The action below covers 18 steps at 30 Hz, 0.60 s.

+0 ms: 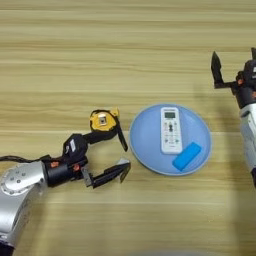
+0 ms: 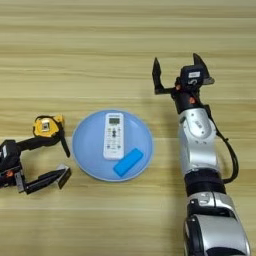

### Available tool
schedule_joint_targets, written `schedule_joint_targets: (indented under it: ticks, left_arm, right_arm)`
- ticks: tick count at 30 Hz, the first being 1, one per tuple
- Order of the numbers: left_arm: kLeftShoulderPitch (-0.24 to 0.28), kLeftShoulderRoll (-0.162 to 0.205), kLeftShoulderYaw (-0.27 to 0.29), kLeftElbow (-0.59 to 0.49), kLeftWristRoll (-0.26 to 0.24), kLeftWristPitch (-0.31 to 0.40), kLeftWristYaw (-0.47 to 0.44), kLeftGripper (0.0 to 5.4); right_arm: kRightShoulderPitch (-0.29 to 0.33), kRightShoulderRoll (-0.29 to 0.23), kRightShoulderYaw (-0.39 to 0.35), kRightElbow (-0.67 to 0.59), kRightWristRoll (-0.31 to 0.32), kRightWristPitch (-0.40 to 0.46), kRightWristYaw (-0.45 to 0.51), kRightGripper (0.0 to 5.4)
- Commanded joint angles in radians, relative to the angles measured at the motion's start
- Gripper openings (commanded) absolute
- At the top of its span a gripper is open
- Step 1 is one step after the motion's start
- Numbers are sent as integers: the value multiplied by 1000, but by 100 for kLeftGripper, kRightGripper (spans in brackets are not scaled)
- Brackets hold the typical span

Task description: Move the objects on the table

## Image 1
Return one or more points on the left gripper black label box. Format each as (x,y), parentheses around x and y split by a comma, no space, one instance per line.
(75,146)

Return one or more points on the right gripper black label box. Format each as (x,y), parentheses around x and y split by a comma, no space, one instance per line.
(252,71)

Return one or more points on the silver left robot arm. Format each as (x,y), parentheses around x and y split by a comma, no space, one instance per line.
(16,193)

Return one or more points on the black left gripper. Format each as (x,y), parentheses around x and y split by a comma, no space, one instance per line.
(61,171)

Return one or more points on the white remote control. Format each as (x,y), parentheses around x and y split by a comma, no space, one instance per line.
(171,133)

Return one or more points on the blue rectangular block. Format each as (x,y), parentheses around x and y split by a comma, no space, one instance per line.
(186,156)

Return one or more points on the small silver black cube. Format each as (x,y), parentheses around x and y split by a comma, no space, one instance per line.
(125,162)

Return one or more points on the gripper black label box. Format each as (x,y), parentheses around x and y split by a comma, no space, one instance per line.
(75,146)
(252,71)

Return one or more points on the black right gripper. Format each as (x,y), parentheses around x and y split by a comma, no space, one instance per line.
(245,93)

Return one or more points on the yellow black tape measure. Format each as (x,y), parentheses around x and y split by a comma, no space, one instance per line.
(102,120)

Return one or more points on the light blue round plate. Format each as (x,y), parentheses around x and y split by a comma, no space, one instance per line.
(146,140)

